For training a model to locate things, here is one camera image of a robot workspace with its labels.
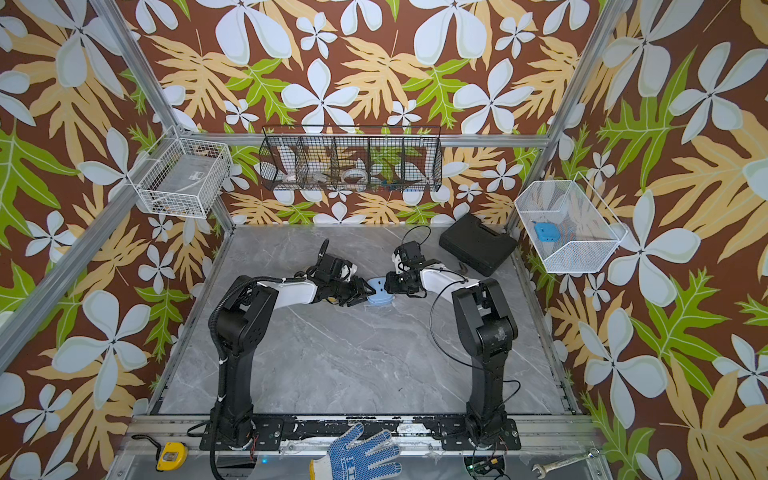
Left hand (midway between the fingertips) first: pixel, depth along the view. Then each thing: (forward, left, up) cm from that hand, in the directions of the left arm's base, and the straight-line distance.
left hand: (375, 290), depth 98 cm
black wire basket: (+34, +8, +28) cm, 45 cm away
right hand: (+2, -5, 0) cm, 5 cm away
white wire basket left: (+18, +55, +31) cm, 66 cm away
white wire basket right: (+7, -56, +23) cm, 61 cm away
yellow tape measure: (-46, +47, -1) cm, 66 cm away
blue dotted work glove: (-47, +4, -2) cm, 47 cm away
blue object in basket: (+6, -50, +22) cm, 55 cm away
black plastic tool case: (+20, -38, 0) cm, 43 cm away
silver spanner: (-48, -41, -2) cm, 63 cm away
